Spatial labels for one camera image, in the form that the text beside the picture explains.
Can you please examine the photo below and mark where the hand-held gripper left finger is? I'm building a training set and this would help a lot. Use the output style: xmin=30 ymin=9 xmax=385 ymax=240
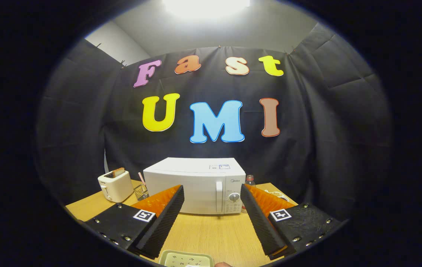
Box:
xmin=85 ymin=185 xmax=185 ymax=260

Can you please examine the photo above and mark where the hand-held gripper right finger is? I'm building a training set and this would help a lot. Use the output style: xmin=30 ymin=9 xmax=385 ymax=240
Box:
xmin=240 ymin=183 xmax=345 ymax=260

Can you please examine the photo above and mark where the white microwave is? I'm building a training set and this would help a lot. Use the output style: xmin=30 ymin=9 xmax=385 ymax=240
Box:
xmin=143 ymin=157 xmax=247 ymax=215

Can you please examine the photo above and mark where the divided snack dish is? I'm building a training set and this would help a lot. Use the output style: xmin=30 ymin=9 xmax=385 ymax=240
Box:
xmin=264 ymin=190 xmax=289 ymax=202

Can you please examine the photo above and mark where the clear plastic water bottle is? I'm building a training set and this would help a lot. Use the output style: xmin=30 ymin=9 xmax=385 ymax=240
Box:
xmin=241 ymin=175 xmax=256 ymax=193

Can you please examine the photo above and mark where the cream cherry print plate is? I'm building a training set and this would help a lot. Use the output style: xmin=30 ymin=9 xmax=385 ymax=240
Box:
xmin=158 ymin=250 xmax=214 ymax=267

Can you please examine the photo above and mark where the cream toaster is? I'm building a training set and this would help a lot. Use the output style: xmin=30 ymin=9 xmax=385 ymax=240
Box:
xmin=98 ymin=170 xmax=134 ymax=203

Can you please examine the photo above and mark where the wire mesh basket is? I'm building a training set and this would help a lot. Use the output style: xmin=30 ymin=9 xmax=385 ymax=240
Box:
xmin=133 ymin=184 xmax=150 ymax=201

